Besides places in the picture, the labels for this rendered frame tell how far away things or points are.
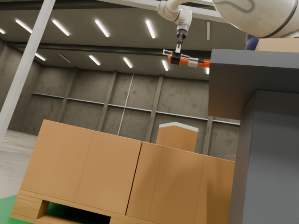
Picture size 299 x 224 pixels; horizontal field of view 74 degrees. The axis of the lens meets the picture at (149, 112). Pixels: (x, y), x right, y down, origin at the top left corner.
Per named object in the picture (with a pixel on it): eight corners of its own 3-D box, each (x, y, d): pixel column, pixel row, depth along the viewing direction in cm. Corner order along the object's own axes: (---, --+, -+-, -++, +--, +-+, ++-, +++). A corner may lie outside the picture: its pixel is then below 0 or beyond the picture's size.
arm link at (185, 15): (185, 32, 162) (171, 25, 158) (188, 16, 165) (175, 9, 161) (192, 25, 152) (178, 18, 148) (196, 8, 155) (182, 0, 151)
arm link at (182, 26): (188, 30, 159) (187, 37, 158) (177, 29, 160) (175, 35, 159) (189, 23, 150) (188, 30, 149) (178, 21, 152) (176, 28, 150)
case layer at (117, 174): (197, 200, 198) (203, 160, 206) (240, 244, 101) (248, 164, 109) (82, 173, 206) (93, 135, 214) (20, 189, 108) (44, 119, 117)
